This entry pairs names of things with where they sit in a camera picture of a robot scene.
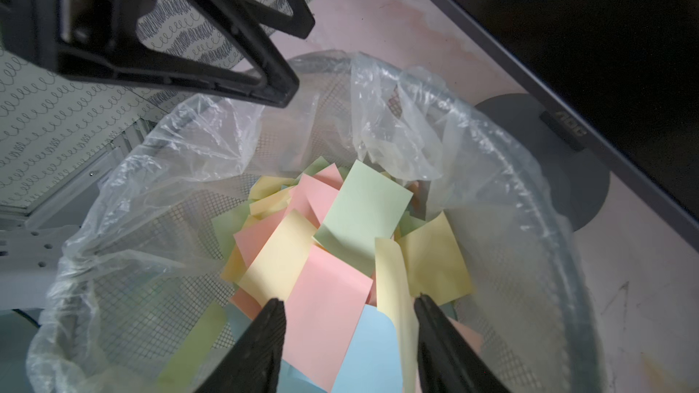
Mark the pale yellow sticky note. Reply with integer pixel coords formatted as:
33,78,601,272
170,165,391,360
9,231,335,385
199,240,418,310
375,238,419,392

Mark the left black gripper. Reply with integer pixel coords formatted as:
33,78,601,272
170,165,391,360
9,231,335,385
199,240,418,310
1,0,156,74

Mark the grey mesh waste bin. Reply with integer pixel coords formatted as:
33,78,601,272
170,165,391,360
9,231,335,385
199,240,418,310
27,51,605,392

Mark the black flat monitor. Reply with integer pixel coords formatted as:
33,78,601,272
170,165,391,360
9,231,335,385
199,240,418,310
431,0,698,247

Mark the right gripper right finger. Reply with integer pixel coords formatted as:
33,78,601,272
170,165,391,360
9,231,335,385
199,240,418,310
414,295,509,393

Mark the clear plastic bin liner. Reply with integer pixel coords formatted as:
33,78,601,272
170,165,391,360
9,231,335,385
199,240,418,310
27,52,605,392

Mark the light blue sticky note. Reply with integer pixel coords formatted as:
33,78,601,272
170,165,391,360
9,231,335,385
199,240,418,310
331,305,403,393

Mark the yellow note in bin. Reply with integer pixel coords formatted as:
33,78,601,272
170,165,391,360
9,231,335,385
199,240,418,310
238,210,317,306

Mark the round grey monitor base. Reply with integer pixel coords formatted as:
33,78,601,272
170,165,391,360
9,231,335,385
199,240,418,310
477,94,611,231

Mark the pink sticky note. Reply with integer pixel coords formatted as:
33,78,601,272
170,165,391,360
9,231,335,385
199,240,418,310
282,246,372,392

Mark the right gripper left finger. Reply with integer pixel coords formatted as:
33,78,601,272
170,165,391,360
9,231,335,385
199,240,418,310
196,298,287,393

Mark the green note in bin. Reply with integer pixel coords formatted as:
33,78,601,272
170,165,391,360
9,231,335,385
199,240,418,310
313,160,413,277

